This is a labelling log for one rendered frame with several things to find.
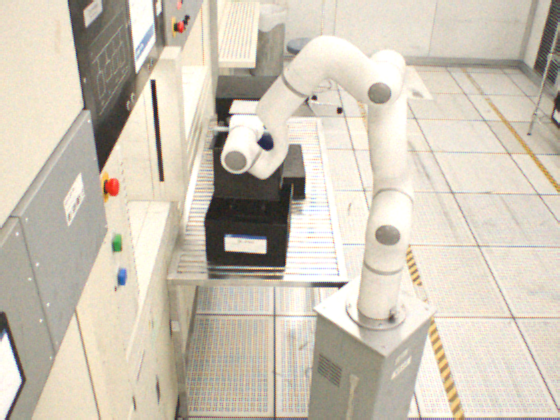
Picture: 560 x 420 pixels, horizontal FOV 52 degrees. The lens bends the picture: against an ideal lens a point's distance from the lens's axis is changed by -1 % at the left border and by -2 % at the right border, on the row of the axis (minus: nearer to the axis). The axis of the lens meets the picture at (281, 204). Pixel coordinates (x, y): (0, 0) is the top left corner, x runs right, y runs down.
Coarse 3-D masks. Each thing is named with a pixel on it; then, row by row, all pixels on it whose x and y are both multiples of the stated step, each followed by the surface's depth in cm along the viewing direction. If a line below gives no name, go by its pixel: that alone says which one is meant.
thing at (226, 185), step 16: (240, 112) 179; (224, 128) 187; (224, 144) 194; (224, 176) 185; (240, 176) 184; (272, 176) 183; (224, 192) 188; (240, 192) 187; (256, 192) 187; (272, 192) 186
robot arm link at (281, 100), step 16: (272, 96) 148; (288, 96) 146; (304, 96) 147; (256, 112) 153; (272, 112) 150; (288, 112) 150; (272, 128) 153; (288, 144) 160; (256, 160) 161; (272, 160) 159; (256, 176) 164
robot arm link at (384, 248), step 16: (384, 192) 160; (400, 192) 159; (384, 208) 153; (400, 208) 153; (368, 224) 155; (384, 224) 151; (400, 224) 150; (368, 240) 157; (384, 240) 152; (400, 240) 152; (368, 256) 167; (384, 256) 162; (400, 256) 163; (384, 272) 166
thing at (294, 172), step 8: (288, 152) 246; (296, 152) 247; (288, 160) 240; (296, 160) 241; (288, 168) 235; (296, 168) 235; (304, 168) 235; (288, 176) 229; (296, 176) 230; (304, 176) 230; (296, 184) 231; (304, 184) 232; (296, 192) 233; (304, 192) 234
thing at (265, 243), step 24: (288, 192) 213; (216, 216) 213; (240, 216) 217; (264, 216) 217; (288, 216) 193; (216, 240) 193; (240, 240) 192; (264, 240) 192; (288, 240) 203; (264, 264) 197
